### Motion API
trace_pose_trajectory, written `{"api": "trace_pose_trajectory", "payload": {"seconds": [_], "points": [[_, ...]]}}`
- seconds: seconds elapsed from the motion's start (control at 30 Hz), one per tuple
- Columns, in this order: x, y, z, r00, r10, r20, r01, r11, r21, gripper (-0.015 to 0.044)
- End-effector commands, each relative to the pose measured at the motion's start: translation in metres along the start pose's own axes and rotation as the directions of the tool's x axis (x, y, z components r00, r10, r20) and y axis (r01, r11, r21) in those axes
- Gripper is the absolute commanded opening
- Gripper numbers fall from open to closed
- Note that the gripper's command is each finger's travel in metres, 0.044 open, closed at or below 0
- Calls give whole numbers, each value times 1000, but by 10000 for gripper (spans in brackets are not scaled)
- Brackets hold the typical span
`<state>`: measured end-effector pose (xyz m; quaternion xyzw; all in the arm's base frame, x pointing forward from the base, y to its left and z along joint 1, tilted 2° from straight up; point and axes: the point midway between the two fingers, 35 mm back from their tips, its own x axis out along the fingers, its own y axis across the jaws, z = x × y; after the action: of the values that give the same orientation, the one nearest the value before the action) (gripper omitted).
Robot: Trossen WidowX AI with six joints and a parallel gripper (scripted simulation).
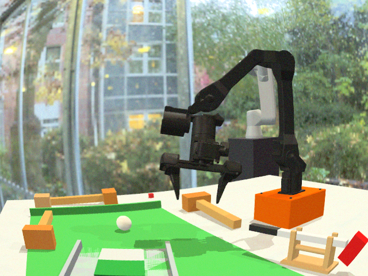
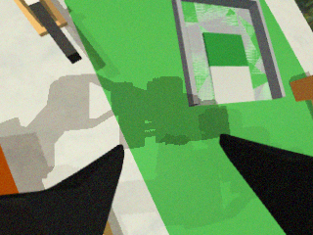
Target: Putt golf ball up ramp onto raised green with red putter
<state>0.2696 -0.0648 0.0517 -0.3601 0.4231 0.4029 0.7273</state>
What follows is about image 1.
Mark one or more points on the green putting mat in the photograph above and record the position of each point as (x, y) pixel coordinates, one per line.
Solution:
(196, 252)

